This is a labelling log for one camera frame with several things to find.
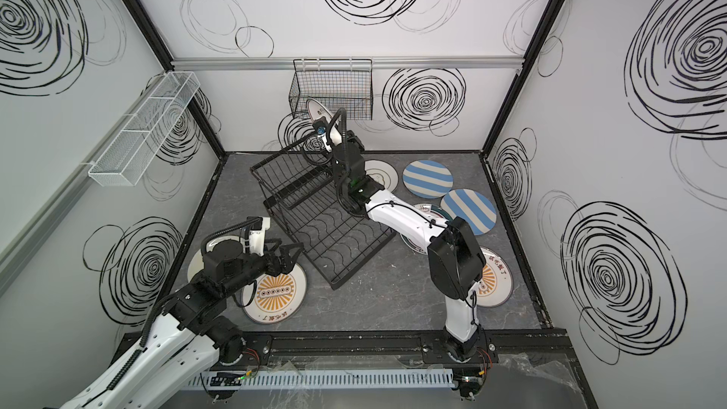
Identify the blue striped plate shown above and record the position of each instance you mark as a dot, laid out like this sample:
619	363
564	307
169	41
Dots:
474	207
428	179

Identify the orange sunburst plate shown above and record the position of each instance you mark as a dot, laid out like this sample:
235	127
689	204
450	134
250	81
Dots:
275	298
496	285

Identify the blue striped plate rear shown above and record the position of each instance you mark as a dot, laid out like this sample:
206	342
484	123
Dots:
428	179

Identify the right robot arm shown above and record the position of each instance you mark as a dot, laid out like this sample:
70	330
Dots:
456	261

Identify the cream floral plate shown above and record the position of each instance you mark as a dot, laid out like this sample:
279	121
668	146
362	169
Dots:
197	263

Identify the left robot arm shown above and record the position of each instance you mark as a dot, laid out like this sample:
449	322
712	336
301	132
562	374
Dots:
186	332

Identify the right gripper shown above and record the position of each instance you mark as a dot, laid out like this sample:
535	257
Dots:
356	139

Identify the white plate green red rim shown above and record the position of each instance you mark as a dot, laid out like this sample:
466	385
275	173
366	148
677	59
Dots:
427	212

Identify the white plate black flower outline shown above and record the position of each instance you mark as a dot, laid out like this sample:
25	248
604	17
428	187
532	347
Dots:
383	173

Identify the orange sunburst plate right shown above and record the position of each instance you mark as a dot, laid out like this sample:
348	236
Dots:
496	285

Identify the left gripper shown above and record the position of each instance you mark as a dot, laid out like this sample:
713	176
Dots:
286	264

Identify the blue striped plate right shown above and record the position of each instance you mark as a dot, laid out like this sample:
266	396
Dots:
474	207

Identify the black wire wall basket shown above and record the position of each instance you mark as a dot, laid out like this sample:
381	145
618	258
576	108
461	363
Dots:
336	83

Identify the black wire dish rack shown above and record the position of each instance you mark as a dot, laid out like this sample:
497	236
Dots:
299	194

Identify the grey slotted cable duct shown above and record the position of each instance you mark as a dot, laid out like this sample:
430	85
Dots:
325	380

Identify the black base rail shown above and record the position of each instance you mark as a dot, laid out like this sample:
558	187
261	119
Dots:
422	347

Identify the white plate red characters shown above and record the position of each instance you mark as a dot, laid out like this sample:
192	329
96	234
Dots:
316	112

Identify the white mesh wall shelf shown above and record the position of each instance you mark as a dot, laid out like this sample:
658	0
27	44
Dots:
159	127

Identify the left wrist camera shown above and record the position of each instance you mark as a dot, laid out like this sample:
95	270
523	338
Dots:
254	236

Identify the orange sunburst plate left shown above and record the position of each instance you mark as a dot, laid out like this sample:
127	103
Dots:
275	298

